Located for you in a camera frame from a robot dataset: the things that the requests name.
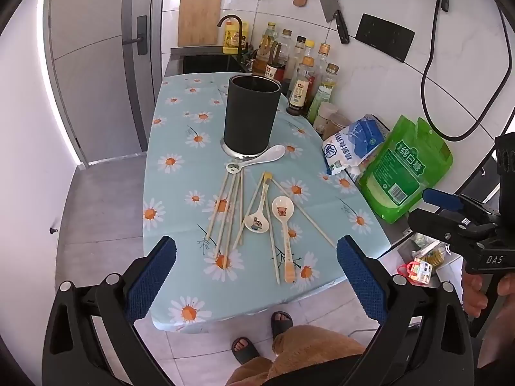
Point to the grey door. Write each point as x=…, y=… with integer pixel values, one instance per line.
x=92, y=68

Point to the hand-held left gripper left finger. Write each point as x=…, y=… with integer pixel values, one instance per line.
x=155, y=277

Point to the wooden cutting board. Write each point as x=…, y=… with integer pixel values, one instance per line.
x=199, y=20

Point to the dark cap clear bottle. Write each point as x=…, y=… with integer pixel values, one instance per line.
x=299, y=50

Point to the orange cap clear bottle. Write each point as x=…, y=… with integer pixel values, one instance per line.
x=323, y=60

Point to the brown spice jar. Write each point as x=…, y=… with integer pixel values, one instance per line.
x=336, y=124

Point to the person's right hand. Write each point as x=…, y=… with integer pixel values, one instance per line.
x=474, y=295

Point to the green label oil bottle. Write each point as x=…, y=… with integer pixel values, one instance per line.
x=322, y=96

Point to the red printed packet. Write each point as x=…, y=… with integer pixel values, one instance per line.
x=418, y=269

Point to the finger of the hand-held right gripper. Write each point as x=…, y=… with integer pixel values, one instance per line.
x=434, y=223
x=440, y=199

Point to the dark curved faucet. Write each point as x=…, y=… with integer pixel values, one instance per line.
x=240, y=36

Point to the green sugar bag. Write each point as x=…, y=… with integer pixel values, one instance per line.
x=406, y=165

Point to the blue daisy print tablecloth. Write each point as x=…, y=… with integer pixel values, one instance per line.
x=181, y=108

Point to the golden oil bottle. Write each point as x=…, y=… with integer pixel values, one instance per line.
x=266, y=44

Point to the bunch of wooden chopsticks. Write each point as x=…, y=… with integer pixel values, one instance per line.
x=275, y=257

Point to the black utensil holder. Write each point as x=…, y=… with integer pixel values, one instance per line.
x=249, y=116

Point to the white ceramic spoon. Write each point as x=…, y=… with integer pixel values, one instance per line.
x=273, y=152

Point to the black wall socket panel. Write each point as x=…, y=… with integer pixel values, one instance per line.
x=384, y=38

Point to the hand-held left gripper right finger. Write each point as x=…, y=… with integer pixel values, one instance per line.
x=360, y=281

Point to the brown cap clear bottle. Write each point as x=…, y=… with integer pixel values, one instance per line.
x=285, y=46

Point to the black slipper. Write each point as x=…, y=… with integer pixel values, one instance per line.
x=281, y=323
x=246, y=352

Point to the white and blue salt bag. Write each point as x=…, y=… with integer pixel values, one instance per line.
x=354, y=144

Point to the small cartoon print spoon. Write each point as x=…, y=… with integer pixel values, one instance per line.
x=256, y=224

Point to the dark soy sauce bottle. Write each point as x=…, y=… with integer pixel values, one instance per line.
x=299, y=92

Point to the brown shorts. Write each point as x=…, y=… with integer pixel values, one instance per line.
x=314, y=350

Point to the large yellow oil jug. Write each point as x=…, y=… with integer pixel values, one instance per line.
x=231, y=38

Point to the white lid spice jar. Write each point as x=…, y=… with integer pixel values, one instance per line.
x=324, y=114

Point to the yellow cap bottle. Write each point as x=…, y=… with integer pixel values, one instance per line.
x=309, y=48

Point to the black kitchen sink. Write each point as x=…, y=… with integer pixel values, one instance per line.
x=205, y=62

